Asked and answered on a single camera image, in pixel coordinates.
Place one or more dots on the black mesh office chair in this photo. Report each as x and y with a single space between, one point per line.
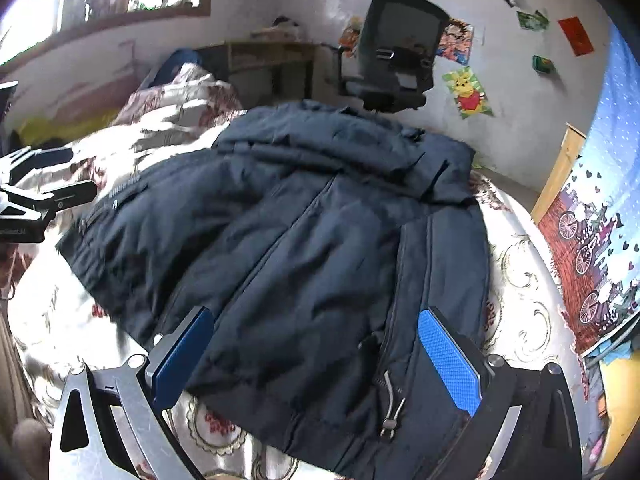
395 25

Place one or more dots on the orange cartoon figure poster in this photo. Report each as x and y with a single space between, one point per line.
350 35

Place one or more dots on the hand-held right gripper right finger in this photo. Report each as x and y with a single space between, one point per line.
450 360

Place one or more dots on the dark cap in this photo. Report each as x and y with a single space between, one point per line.
286 21

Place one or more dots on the light wooden board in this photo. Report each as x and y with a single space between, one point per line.
557 175

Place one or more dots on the colourful cartoon character poster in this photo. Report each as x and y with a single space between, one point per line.
457 40

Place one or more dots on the floral satin bedspread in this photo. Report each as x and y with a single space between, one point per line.
520 280

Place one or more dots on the dark navy padded jacket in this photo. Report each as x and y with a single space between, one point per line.
300 235

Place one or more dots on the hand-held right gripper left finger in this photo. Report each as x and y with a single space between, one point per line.
181 360

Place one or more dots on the small green wall box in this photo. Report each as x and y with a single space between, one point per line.
544 64

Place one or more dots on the yellow bear cartoon poster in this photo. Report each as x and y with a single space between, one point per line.
468 92

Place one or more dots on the green wall photo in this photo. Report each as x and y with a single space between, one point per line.
532 20

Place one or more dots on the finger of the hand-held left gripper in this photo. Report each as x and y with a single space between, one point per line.
42 160
75 193

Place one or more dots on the dark blue bag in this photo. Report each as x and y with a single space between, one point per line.
175 65

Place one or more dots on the blue dotted printed curtain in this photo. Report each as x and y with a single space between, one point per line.
615 125

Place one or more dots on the red paper envelope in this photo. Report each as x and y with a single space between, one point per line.
576 36

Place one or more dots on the small wooden desk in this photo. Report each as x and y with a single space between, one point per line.
260 52

